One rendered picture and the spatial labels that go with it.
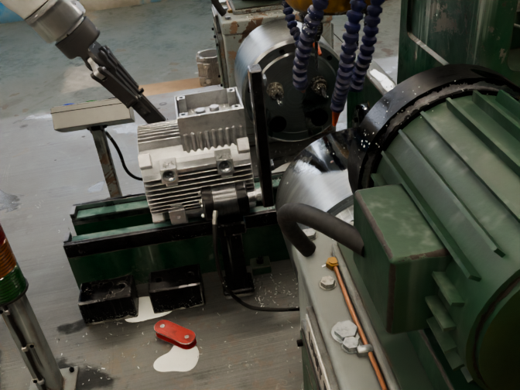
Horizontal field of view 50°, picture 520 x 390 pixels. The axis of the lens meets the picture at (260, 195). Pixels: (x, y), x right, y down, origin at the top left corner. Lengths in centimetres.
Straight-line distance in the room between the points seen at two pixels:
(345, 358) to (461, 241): 18
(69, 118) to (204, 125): 40
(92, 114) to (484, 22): 81
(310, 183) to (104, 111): 63
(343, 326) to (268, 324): 51
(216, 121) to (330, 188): 32
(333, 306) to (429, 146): 19
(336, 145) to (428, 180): 39
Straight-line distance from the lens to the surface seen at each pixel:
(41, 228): 143
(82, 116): 129
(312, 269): 60
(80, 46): 103
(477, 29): 95
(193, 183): 100
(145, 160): 100
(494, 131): 45
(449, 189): 41
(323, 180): 77
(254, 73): 86
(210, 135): 100
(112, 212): 119
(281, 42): 124
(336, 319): 55
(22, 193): 160
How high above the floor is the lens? 156
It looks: 34 degrees down
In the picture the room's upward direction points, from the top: 6 degrees counter-clockwise
